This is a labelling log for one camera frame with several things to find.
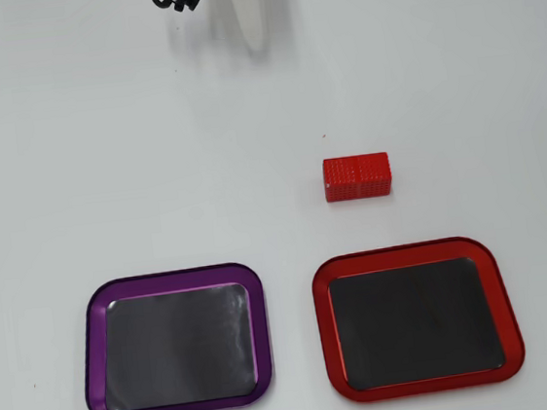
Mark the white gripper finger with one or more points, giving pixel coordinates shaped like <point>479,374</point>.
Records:
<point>250,26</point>

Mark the red perforated block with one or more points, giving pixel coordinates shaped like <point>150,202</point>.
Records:
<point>356,176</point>

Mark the purple metal tray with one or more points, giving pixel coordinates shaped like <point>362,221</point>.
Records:
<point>176,347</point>

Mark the red metal tray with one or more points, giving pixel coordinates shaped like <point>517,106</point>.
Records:
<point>415,320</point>

